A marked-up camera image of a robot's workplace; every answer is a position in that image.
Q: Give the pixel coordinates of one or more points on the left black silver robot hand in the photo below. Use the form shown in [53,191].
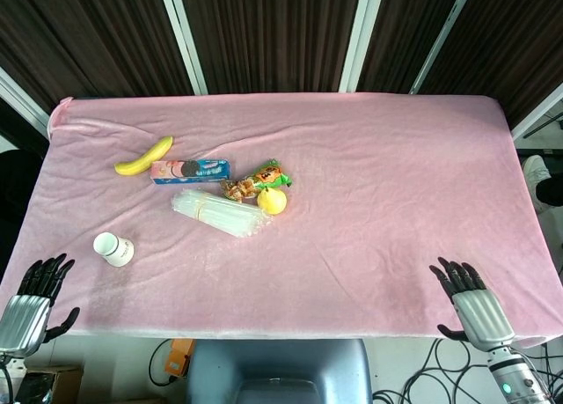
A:
[24,318]

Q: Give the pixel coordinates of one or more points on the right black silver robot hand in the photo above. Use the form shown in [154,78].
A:
[481,313]

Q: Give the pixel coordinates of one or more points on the white paper cup blue print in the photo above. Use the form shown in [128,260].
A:
[116,251]

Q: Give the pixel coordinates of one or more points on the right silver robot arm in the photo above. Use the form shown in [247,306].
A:
[514,377]

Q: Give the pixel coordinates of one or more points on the brown cardboard box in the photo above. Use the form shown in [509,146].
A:
[57,384]

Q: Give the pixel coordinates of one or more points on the pink fleece table cloth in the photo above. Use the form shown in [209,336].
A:
[352,245]

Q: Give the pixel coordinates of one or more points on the white shoe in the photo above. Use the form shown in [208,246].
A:
[535,171]

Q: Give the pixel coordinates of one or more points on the orange plastic device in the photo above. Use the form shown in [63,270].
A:
[181,355]

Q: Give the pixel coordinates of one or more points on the yellow banana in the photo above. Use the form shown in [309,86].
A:
[143,161]

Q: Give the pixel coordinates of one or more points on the blue grey robot torso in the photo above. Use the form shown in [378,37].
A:
[277,369]

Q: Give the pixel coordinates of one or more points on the clear plastic straw bundle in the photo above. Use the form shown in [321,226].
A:
[220,215]

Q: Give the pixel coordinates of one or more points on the blue pink cookie box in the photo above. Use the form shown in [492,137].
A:
[193,171]

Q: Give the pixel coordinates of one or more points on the yellow pear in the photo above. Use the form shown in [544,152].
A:
[272,201]

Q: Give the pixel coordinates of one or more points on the green orange snack bag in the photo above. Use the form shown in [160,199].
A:
[264,177]

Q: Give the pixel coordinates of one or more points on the dark brown curtain panel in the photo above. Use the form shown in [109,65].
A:
[268,34]
[88,38]
[514,47]
[404,34]

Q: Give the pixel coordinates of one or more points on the white partition frame post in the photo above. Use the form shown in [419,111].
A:
[442,38]
[22,102]
[538,113]
[363,34]
[182,34]

